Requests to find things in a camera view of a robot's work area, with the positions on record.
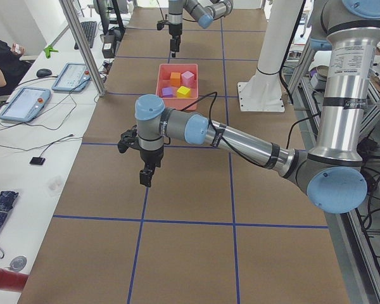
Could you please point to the near teach pendant tablet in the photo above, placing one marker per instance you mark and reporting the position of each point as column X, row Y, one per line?
column 26, row 104

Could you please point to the teach pendant tablet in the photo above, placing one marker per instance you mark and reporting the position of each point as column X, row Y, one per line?
column 26, row 104
column 73, row 78

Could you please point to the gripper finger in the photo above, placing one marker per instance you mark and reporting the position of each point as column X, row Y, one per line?
column 145, row 176

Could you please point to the black keyboard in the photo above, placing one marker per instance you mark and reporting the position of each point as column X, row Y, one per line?
column 89, row 28

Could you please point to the yellow foam block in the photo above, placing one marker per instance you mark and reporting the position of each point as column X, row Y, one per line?
column 183, row 92

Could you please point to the orange foam block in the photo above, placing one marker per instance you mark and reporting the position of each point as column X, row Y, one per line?
column 175, row 79

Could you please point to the green clamp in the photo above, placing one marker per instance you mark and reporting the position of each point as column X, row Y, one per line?
column 49, row 50

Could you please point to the aluminium frame post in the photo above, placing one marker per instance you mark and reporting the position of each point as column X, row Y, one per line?
column 80, row 38

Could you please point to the seated person in black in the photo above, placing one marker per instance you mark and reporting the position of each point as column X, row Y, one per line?
column 12, row 68

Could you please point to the round metal lid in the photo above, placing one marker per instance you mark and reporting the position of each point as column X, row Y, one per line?
column 18, row 263

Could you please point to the pink foam block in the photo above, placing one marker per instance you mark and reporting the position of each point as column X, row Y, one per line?
column 187, row 79

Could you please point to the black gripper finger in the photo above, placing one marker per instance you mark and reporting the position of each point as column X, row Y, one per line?
column 175, row 42

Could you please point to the black computer mouse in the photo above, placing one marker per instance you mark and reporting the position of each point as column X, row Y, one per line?
column 43, row 72

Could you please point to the black box device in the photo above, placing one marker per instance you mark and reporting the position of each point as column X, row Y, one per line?
column 108, row 48

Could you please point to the small black square device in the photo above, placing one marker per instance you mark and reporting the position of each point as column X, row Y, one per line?
column 37, row 160

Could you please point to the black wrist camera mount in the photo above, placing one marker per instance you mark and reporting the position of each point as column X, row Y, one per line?
column 128, row 139

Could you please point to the purple foam block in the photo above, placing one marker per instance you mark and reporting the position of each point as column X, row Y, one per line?
column 167, row 92

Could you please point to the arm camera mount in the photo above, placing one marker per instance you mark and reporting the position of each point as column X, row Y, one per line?
column 161, row 24

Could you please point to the pink plastic bin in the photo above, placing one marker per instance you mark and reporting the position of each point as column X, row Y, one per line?
column 164, row 81

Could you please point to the far teach pendant tablet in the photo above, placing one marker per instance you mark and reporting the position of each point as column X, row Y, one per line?
column 73, row 78

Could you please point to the red cylinder bottle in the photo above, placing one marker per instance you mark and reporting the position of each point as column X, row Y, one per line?
column 12, row 281

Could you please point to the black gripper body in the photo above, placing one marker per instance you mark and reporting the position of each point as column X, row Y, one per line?
column 151, row 156
column 174, row 30

